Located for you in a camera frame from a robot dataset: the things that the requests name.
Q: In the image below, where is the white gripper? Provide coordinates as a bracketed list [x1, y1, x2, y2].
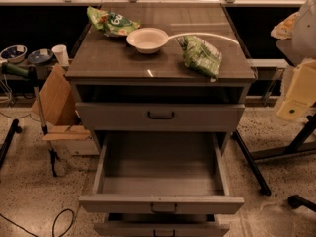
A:
[271, 12, 316, 121]

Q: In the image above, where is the green jalapeno chip bag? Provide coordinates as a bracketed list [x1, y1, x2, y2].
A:
[176, 35, 222, 81]

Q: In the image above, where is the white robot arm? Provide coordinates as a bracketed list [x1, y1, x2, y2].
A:
[271, 0, 316, 121]

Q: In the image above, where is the grey drawer cabinet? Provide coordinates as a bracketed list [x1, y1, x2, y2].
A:
[64, 2, 257, 237]

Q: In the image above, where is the green chip bag at back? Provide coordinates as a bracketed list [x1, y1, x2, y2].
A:
[87, 6, 141, 37]

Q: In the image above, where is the open middle drawer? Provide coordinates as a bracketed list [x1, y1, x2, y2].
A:
[79, 132, 244, 214]

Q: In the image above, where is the bottom drawer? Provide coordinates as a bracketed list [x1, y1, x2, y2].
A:
[94, 213, 229, 237]

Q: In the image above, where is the white bowl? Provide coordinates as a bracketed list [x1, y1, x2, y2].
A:
[126, 28, 169, 54]

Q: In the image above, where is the white paper cup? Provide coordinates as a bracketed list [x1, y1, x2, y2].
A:
[52, 44, 69, 66]

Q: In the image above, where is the brown cardboard box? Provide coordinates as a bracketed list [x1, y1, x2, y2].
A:
[39, 64, 99, 156]

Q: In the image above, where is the blue bowl near cup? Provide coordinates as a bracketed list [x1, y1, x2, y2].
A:
[28, 49, 53, 65]

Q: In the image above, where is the blue bowl far left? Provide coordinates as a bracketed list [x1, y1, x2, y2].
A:
[0, 45, 28, 64]

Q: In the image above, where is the black stand leg left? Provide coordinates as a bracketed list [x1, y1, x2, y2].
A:
[0, 119, 22, 168]

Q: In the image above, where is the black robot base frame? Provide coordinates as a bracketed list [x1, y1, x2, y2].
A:
[232, 112, 316, 200]

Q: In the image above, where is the top drawer with black handle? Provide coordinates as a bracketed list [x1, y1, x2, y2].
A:
[76, 102, 245, 132]

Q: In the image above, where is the green handled tripod stand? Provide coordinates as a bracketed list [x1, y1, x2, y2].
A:
[0, 62, 60, 178]

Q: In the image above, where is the black floor cable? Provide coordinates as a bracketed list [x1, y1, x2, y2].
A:
[0, 208, 76, 237]

